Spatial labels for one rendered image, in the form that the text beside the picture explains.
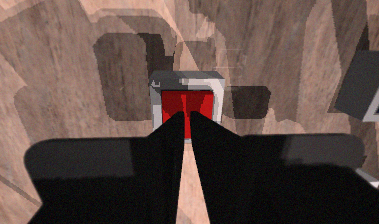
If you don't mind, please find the red button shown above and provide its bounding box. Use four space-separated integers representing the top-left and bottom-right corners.
149 70 225 143

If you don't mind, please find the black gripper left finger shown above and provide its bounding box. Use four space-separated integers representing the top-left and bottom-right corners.
23 111 185 224

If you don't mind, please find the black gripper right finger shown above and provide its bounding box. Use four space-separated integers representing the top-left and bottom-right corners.
190 111 365 224

